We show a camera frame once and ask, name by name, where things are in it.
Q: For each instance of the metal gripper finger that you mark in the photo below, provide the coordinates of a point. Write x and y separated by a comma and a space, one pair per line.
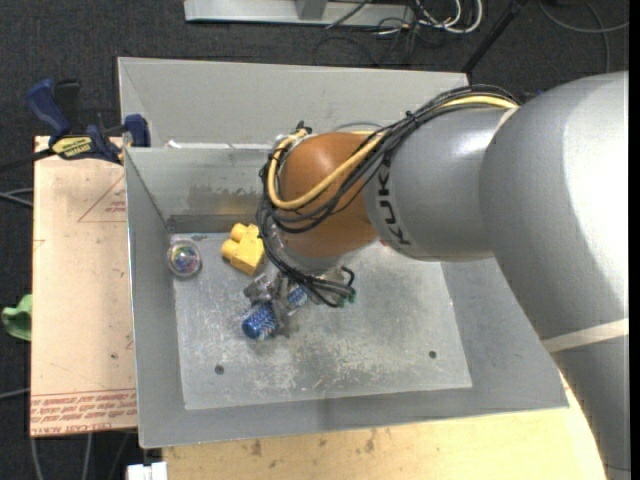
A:
281, 313
259, 288

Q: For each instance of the clear iridescent ball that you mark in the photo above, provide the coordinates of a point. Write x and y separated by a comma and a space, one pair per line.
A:
184, 259

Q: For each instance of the yellow toy block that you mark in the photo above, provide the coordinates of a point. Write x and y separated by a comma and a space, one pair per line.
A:
245, 250

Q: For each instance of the blue ribbed roller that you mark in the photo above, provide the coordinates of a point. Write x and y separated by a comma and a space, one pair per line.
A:
257, 323

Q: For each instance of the grey metal bin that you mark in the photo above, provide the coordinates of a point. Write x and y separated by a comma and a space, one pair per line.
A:
350, 358

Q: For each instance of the brown cardboard board, red print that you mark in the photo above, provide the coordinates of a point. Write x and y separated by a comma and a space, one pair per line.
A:
80, 293

